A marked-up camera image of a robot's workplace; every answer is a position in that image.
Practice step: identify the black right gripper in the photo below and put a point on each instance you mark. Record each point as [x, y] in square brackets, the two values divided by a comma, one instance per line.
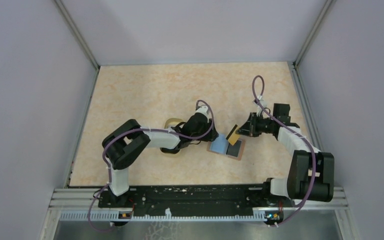
[250, 128]

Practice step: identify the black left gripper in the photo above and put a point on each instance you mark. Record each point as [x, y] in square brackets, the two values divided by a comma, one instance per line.
[213, 134]

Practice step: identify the gold VIP credit card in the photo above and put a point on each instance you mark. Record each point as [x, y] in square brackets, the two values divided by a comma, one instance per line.
[233, 136]

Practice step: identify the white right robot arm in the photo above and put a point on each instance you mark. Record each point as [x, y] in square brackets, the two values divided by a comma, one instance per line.
[311, 172]

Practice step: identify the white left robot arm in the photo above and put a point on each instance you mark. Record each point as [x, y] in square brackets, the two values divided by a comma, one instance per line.
[123, 146]

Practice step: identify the beige oval tray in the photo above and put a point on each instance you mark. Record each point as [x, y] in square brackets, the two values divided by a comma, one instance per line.
[173, 127]

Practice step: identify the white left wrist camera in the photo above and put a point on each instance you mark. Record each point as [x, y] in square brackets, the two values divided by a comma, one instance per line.
[203, 109]

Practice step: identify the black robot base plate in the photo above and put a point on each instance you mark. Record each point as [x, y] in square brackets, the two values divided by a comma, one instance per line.
[217, 200]

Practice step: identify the white slotted cable duct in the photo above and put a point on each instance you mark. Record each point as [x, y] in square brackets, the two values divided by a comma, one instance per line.
[116, 216]

